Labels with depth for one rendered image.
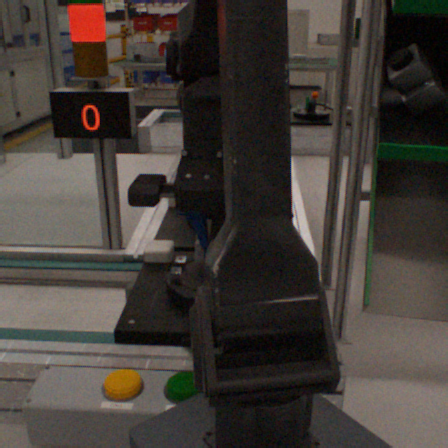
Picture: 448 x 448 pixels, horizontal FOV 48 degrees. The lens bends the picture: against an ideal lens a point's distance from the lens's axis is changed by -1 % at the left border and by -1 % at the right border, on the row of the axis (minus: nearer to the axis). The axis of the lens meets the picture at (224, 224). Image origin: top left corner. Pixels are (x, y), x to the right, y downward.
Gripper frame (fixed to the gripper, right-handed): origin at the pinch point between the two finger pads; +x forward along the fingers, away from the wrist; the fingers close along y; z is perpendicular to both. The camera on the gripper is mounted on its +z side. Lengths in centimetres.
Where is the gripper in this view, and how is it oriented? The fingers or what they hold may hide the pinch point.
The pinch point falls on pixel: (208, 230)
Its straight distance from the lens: 64.2
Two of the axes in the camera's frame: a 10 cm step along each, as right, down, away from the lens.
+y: 10.0, 0.2, -0.6
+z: -0.6, 3.7, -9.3
